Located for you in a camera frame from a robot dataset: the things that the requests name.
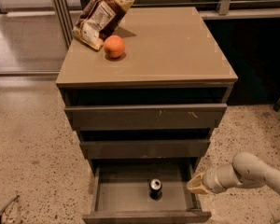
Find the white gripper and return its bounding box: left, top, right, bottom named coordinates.
left=186, top=168, right=226, bottom=195

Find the blue pepsi can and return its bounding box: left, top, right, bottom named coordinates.
left=148, top=178, right=162, bottom=200

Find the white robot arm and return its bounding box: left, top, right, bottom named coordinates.
left=187, top=152, right=280, bottom=195

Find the grey bottom drawer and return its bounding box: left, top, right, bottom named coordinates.
left=82, top=163, right=211, bottom=224

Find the grey drawer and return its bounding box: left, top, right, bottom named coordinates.
left=82, top=163, right=211, bottom=224
left=80, top=139, right=210, bottom=159
left=64, top=104, right=227, bottom=131

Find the grey middle drawer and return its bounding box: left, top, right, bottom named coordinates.
left=80, top=139, right=210, bottom=159

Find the grey drawer cabinet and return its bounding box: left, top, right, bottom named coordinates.
left=57, top=7, right=237, bottom=168

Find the grey top drawer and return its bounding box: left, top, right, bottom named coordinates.
left=64, top=104, right=227, bottom=131

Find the orange fruit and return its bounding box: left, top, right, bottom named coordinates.
left=104, top=35, right=125, bottom=59

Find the grey metal floor rod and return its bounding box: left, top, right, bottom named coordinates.
left=0, top=195, right=20, bottom=216

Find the brown chip bag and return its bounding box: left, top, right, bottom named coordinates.
left=73, top=0, right=134, bottom=50

